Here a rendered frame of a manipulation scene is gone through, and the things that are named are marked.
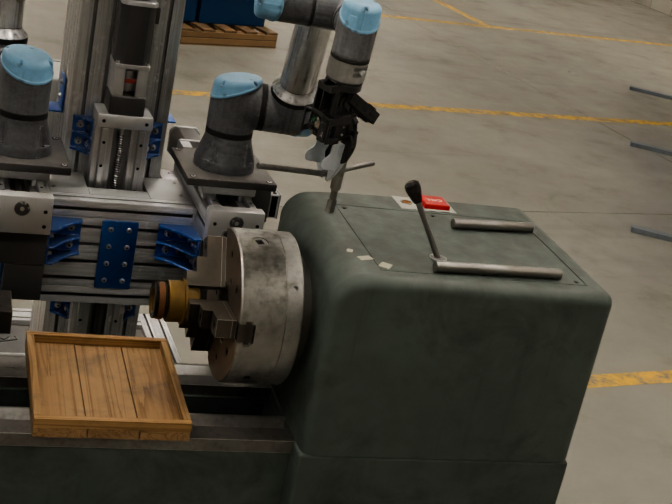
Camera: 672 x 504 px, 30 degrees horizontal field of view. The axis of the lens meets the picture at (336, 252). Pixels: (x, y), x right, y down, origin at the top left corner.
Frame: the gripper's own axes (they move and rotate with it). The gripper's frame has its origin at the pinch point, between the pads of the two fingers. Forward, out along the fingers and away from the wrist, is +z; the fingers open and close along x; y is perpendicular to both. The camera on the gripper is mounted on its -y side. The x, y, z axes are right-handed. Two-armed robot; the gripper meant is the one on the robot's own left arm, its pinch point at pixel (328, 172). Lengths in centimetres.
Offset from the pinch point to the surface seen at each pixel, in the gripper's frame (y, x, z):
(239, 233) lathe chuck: 12.8, -7.7, 15.4
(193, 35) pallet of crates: -432, -509, 208
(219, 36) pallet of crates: -454, -504, 209
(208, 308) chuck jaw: 22.2, -2.7, 27.7
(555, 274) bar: -32, 38, 10
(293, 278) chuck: 10.4, 6.7, 18.3
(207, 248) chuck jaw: 14.7, -13.6, 21.6
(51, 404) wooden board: 48, -14, 50
